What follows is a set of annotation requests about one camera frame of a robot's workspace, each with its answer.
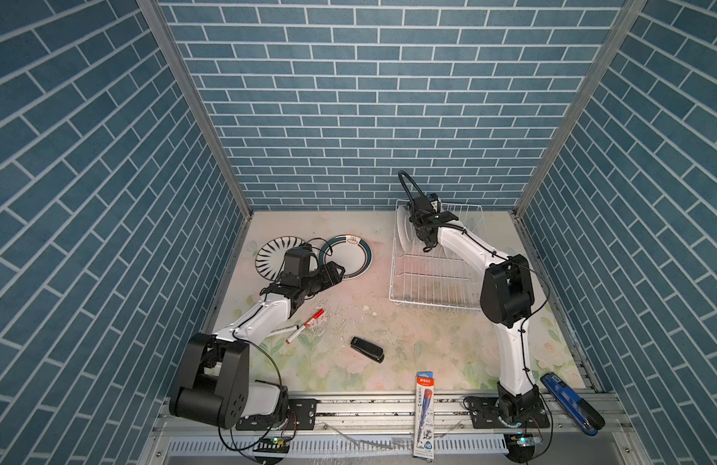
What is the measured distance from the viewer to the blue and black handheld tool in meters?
0.71

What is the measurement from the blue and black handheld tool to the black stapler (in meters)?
0.47

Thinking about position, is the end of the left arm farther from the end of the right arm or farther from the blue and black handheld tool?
the blue and black handheld tool

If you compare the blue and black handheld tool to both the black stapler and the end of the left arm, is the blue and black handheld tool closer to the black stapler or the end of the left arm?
the black stapler

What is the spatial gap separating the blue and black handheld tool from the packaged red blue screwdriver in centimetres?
32

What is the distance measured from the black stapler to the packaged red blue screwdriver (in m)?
0.12

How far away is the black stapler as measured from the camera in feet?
2.70

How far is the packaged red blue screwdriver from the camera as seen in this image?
693mm

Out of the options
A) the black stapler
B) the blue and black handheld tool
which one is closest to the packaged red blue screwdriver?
the black stapler
